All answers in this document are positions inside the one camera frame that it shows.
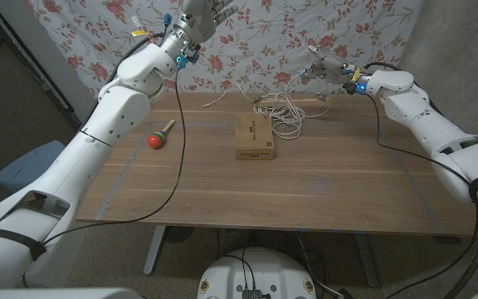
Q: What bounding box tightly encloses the white floor cable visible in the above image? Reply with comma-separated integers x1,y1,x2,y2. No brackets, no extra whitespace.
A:
296,234,344,299

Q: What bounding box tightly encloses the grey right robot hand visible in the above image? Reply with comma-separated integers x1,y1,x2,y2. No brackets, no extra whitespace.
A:
299,44,359,86

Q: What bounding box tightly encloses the white Ethernet cable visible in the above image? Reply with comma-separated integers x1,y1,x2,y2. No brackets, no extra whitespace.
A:
202,70,332,140

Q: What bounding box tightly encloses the colourful wooden maraca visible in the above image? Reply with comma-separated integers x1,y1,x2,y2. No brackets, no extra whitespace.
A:
147,119,177,150

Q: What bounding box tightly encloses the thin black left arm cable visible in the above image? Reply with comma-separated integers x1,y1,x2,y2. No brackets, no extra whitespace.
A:
41,68,188,246

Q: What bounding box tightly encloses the brown cardboard package box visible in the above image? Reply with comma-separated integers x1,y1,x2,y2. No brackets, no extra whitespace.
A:
234,113,276,162

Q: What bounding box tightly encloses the grey table leg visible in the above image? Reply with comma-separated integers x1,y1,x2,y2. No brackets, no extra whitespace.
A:
354,232,381,288

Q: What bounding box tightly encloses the white robot torso base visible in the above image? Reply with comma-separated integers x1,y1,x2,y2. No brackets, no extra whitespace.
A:
197,248,318,299

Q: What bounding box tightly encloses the white table leg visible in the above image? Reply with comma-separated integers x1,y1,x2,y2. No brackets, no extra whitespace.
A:
143,225,168,277

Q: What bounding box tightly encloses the floral backdrop cloth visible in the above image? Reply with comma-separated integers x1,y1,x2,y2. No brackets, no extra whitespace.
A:
22,0,425,117

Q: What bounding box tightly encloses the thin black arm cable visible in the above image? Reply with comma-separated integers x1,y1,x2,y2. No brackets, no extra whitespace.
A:
365,93,478,299
41,68,188,246

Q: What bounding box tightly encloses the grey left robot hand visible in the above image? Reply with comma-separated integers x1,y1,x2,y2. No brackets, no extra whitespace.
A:
172,0,240,45

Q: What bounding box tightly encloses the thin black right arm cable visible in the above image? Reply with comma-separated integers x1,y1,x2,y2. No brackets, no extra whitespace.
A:
365,93,478,299

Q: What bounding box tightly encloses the blue padded stool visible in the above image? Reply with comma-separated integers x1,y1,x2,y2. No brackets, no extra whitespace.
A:
0,140,66,194

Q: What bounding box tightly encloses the black round floor fan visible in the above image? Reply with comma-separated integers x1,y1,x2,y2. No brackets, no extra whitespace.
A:
163,226,194,244

